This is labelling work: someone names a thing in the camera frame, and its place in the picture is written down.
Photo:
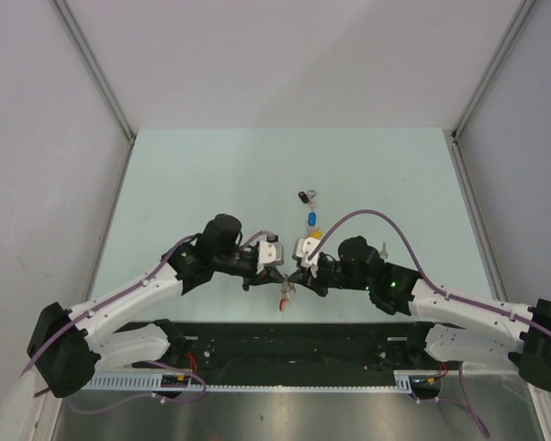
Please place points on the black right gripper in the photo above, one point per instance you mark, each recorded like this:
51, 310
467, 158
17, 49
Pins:
303, 276

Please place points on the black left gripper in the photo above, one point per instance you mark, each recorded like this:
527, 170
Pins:
270, 276

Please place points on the red handled metal keyring holder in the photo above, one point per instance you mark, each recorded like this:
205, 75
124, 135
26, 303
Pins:
287, 288

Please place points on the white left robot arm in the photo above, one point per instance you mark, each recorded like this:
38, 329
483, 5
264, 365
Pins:
70, 345

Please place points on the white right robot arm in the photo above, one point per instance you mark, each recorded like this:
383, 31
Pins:
464, 327

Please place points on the green key tag with key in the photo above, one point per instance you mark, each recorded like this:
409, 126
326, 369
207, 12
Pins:
384, 251

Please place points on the black key fob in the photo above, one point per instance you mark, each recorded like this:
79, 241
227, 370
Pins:
304, 197

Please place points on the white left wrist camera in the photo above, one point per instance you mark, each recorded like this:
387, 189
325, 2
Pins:
270, 252

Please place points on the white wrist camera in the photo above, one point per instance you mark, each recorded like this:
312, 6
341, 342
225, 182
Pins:
270, 252
304, 252

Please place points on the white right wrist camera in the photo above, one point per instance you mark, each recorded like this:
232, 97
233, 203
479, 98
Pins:
304, 252

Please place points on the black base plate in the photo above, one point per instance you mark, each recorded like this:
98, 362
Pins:
301, 354

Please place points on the white slotted cable duct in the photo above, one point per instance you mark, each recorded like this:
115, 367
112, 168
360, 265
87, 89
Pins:
173, 382

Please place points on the aluminium frame post left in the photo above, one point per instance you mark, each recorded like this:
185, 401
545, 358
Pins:
93, 67

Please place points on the aluminium frame post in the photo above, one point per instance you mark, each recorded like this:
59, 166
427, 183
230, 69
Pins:
93, 67
504, 48

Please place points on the aluminium frame post right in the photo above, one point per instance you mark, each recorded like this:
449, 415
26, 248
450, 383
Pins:
504, 48

